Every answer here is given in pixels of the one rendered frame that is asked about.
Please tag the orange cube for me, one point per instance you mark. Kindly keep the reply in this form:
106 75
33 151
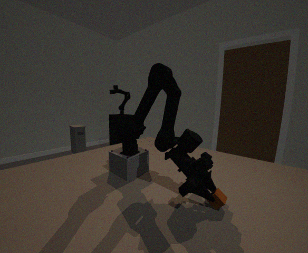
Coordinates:
220 199

